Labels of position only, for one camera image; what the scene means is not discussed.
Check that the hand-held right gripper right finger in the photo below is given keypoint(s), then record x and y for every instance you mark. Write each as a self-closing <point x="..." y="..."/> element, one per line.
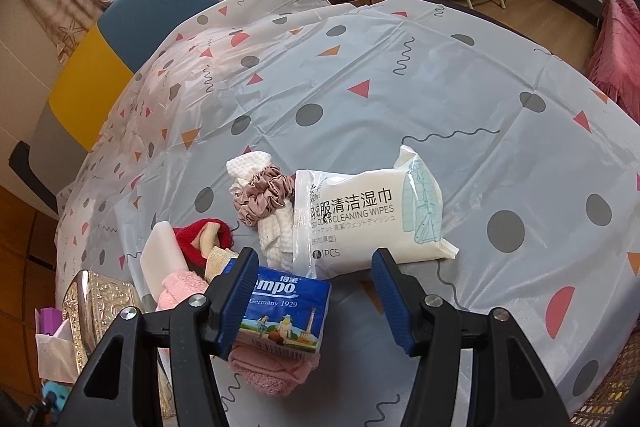
<point x="387" y="297"/>

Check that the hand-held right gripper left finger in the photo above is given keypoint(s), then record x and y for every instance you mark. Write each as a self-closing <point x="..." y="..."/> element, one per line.
<point x="240" y="289"/>

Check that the blue pocket tissue pack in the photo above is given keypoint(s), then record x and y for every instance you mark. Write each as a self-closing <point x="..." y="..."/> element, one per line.
<point x="290" y="307"/>

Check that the white wet wipes pack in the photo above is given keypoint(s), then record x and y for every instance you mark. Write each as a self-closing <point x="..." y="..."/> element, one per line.
<point x="360" y="217"/>

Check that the beige knit cloth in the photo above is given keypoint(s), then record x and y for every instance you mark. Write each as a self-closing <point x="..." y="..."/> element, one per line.
<point x="217" y="259"/>

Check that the light pink fluffy cloth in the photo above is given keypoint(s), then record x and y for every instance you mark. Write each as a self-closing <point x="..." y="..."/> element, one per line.
<point x="177" y="288"/>

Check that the white waffle cloth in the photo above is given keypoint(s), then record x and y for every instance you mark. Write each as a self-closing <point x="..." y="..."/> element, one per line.
<point x="275" y="234"/>

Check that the red fluffy sock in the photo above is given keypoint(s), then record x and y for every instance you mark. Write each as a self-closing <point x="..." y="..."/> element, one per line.
<point x="186" y="241"/>

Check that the salmon pink towel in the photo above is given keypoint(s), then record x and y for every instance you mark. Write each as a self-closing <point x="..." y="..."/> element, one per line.
<point x="270" y="372"/>

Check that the pink satin scrunchie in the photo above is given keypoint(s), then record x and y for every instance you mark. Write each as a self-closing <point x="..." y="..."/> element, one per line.
<point x="260" y="192"/>

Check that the silver embossed tissue box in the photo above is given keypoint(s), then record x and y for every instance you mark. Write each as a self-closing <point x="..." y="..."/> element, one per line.
<point x="95" y="302"/>

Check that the purple box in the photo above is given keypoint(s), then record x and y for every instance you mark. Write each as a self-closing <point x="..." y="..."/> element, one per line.
<point x="47" y="319"/>

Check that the patterned plastic tablecloth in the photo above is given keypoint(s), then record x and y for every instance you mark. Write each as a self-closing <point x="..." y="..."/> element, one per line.
<point x="400" y="57"/>

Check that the woven floor mat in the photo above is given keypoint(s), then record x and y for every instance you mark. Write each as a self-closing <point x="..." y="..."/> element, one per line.
<point x="610" y="402"/>

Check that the colour-block padded chair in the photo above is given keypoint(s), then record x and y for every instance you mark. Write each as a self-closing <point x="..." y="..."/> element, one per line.
<point x="150" y="2"/>

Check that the pink ruffled blanket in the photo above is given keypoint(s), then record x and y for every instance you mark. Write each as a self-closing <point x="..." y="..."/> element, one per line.
<point x="617" y="57"/>

